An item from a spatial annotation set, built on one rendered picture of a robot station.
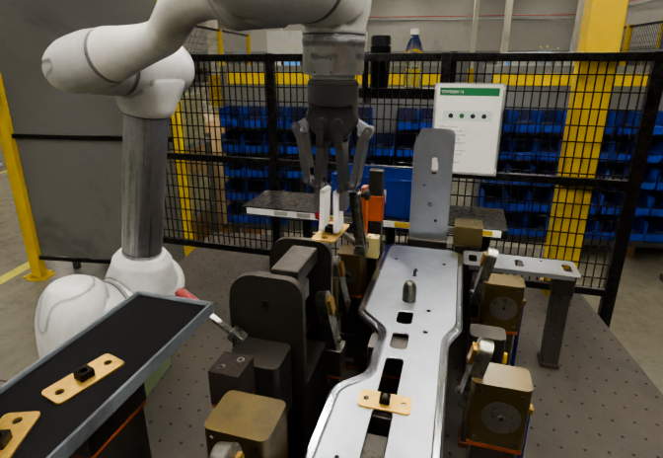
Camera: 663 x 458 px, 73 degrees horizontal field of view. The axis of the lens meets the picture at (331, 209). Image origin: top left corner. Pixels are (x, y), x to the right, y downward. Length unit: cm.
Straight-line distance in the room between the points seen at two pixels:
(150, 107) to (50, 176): 256
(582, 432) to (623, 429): 10
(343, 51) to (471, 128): 102
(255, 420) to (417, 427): 25
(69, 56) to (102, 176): 244
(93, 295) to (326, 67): 80
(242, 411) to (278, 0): 50
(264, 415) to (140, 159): 70
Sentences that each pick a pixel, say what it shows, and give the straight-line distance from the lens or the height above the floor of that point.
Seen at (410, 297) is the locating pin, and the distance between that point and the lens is 104.
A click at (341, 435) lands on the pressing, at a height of 100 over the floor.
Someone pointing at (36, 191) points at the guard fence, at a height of 66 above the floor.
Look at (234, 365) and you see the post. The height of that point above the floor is 110.
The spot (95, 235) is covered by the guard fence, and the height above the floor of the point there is 36.
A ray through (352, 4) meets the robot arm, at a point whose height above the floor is 159.
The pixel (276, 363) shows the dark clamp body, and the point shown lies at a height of 108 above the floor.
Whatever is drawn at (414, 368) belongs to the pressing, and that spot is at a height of 100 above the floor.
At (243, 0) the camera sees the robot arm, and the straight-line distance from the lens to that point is 48.
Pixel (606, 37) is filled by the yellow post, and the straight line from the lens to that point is 168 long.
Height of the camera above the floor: 152
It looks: 18 degrees down
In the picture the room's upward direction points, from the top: straight up
